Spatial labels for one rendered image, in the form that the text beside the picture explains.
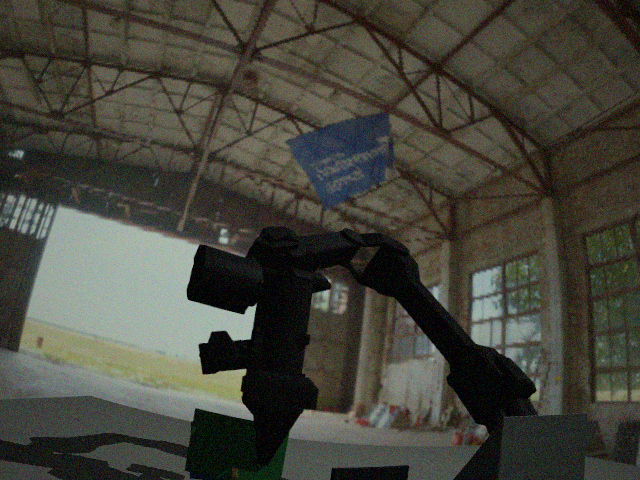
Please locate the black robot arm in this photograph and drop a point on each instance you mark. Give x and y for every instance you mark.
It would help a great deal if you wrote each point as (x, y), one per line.
(281, 271)

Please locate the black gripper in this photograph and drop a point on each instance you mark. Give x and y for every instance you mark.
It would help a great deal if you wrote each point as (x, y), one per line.
(278, 394)

